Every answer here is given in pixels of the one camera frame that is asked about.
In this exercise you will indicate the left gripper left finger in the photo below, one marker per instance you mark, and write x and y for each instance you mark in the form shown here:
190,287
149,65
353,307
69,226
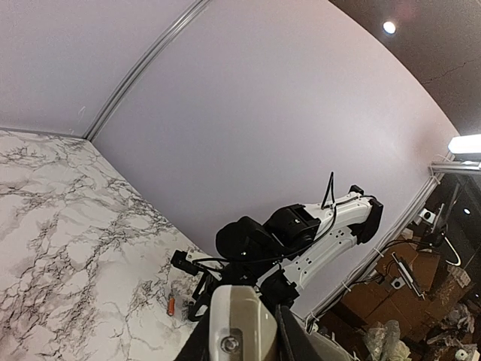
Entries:
196,347

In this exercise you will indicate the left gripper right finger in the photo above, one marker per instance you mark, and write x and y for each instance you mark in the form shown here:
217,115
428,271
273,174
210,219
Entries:
293,343

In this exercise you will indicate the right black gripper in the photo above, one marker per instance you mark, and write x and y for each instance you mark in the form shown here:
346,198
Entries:
249,250

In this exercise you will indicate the grey remote control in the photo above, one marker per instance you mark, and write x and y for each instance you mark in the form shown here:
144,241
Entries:
240,326

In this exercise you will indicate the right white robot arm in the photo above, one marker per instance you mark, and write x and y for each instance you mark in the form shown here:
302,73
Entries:
343,224

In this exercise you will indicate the orange battery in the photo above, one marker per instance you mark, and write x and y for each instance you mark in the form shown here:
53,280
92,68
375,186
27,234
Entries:
171,306

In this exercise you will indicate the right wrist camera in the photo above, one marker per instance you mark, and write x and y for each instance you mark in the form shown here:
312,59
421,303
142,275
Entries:
179,261

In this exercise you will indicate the right aluminium frame post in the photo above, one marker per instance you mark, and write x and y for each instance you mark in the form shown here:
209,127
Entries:
136,71

